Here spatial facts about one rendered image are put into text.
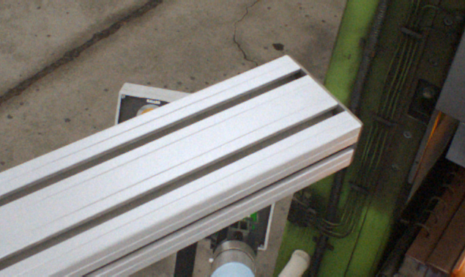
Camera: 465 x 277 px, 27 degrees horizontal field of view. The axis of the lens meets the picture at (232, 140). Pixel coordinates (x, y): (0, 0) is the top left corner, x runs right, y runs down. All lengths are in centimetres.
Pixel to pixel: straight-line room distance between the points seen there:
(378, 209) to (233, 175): 155
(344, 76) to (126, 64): 187
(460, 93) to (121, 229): 117
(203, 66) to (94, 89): 44
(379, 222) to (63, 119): 163
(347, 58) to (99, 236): 140
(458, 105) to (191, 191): 114
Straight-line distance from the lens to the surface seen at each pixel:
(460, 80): 172
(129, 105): 193
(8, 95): 365
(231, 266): 161
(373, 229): 226
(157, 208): 64
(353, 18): 193
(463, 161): 182
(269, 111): 72
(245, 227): 177
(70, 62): 378
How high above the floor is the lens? 252
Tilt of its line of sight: 46 degrees down
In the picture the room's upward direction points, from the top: 10 degrees clockwise
